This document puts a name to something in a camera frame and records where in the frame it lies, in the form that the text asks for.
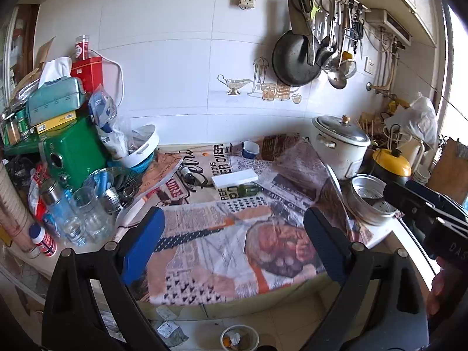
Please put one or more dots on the metal steamer basket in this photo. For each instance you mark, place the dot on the metal steamer basket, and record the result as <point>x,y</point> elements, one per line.
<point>115,187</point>

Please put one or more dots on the white blue colander bowl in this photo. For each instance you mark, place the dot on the white blue colander bowl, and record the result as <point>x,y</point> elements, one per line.
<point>145,141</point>

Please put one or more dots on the hanging cleaver knife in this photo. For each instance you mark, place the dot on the hanging cleaver knife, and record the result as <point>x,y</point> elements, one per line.
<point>300,19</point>

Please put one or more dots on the black hanging wok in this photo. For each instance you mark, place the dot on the black hanging wok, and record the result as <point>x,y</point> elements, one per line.
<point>289,61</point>

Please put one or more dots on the white trash bin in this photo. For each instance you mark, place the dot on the white trash bin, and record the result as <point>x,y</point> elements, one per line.
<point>243,338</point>

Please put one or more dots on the aluminium inner pot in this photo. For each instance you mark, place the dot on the aluminium inner pot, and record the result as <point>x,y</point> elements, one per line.
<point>365,198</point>

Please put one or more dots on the newspaper sheet on counter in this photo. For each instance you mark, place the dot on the newspaper sheet on counter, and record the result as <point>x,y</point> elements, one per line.
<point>217,247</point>

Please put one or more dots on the white rice cooker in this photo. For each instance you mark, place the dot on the white rice cooker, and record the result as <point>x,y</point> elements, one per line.
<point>340,143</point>

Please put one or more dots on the clear water bottle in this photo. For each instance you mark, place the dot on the clear water bottle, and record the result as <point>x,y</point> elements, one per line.
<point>67,223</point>

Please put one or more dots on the hanging metal ladle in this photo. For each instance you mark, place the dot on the hanging metal ladle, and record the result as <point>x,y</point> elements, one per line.
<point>337,78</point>

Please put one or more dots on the white water heater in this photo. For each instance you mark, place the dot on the white water heater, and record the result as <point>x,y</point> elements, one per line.
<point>380,18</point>

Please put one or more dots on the green metal box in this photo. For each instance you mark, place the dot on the green metal box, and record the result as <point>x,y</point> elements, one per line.
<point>74,152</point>

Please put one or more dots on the yellow flat box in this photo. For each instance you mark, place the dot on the yellow flat box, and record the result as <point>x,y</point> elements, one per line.
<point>55,122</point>

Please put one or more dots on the orange fruit peel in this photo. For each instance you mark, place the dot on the orange fruit peel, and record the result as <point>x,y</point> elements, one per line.
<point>226,341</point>

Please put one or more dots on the red tin box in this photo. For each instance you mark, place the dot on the red tin box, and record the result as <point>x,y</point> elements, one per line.
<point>90,72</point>

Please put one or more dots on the white rectangular box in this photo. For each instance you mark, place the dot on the white rectangular box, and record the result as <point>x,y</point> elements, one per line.
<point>241,177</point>

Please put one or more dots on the teal tissue box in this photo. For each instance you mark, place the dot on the teal tissue box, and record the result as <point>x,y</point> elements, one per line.
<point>54,99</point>

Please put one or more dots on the white plastic bag on tap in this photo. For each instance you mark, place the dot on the white plastic bag on tap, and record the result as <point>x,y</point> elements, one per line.
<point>418,120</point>

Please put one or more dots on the person's right hand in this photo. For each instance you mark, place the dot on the person's right hand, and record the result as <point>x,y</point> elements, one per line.
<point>447,274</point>

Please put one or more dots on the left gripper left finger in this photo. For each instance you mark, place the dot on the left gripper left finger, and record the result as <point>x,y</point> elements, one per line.
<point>72,319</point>

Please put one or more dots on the glass beer mug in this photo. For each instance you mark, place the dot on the glass beer mug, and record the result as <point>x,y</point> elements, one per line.
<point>97,223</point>

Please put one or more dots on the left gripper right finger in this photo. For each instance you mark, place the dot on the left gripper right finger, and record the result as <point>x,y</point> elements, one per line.
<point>397,319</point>

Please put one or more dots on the white red label bottle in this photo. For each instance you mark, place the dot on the white red label bottle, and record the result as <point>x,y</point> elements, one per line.
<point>40,237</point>

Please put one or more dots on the blue white small cup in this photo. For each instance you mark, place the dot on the blue white small cup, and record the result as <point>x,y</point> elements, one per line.
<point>250,150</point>

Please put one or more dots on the yellow black kettle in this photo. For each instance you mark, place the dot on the yellow black kettle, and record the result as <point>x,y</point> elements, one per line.
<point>391,166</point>

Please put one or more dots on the green glass bottle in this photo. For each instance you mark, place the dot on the green glass bottle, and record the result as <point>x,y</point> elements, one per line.
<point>248,190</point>

